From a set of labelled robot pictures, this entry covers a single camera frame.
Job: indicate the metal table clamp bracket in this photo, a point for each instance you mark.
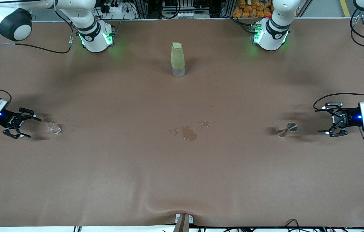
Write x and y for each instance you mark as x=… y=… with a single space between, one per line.
x=183 y=222

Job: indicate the white power strip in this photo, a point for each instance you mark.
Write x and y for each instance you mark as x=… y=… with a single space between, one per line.
x=117 y=13

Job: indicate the steel double jigger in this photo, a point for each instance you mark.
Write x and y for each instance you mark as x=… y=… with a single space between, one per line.
x=291 y=127

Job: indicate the orange snack bags pile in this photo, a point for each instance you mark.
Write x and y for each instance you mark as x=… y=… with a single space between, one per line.
x=252 y=9

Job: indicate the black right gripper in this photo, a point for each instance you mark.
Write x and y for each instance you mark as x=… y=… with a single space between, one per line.
x=6 y=119

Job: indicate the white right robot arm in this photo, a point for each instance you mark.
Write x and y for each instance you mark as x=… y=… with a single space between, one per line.
x=88 y=35

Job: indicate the brown table mat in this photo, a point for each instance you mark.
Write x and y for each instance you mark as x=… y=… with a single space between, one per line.
x=182 y=180

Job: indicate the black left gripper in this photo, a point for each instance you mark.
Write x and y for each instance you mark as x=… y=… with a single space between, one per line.
x=349 y=118

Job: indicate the spilled liquid puddle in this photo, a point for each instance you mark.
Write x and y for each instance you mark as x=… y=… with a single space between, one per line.
x=189 y=133

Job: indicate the clear glass measuring cup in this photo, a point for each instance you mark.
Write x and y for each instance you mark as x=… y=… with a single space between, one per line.
x=53 y=129

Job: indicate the green sleeved bottle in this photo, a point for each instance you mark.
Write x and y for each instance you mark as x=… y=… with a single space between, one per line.
x=178 y=58

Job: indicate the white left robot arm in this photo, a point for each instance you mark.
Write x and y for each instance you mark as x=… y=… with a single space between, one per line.
x=270 y=38

